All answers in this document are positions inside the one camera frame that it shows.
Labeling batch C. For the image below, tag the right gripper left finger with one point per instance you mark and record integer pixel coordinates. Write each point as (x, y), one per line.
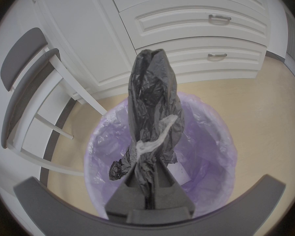
(124, 198)

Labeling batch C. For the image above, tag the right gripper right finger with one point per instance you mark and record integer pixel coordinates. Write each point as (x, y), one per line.
(172, 195)

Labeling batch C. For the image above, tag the purple plastic bag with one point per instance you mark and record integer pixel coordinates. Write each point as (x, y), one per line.
(206, 151)

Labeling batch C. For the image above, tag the black plastic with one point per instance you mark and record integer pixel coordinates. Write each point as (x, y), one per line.
(152, 95)

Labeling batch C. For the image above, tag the white trash bin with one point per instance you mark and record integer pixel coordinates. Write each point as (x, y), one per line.
(88, 171)

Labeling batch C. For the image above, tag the crumpled white printed paper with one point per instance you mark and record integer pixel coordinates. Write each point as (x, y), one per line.
(180, 174)

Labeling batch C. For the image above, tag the white wardrobe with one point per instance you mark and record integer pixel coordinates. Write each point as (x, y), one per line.
(186, 26)

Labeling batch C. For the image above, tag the white chair with grey cushions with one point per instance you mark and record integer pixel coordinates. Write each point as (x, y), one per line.
(22, 55)

